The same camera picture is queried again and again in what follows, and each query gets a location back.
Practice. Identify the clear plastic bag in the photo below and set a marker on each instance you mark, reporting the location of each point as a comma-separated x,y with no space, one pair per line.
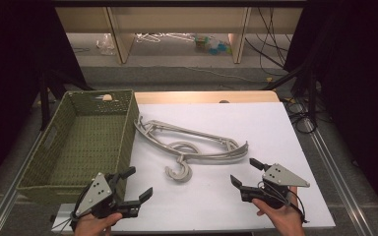
105,44

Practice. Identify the person's right hand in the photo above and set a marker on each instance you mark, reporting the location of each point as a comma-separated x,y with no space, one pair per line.
282,216

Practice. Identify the colourful plastic toys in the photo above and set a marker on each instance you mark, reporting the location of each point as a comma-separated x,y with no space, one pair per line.
211,45

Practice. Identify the beige basket tag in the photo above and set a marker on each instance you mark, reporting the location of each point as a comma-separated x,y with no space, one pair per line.
107,97

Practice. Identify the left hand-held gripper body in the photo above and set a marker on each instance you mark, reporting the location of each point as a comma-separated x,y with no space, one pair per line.
95,193

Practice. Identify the white table mat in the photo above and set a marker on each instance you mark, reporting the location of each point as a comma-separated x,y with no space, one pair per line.
223,183

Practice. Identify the green woven basket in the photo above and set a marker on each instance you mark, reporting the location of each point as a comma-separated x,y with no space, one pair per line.
88,144

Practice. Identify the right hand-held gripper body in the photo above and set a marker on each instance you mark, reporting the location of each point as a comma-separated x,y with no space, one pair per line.
282,177

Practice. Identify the grey plastic clothes hanger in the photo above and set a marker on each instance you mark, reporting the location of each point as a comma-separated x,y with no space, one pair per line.
236,154
154,126
210,135
164,148

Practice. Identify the person's left hand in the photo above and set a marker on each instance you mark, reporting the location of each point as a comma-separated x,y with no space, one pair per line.
95,224

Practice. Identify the light wooden shelf frame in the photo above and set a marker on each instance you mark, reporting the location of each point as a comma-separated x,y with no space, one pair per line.
177,23

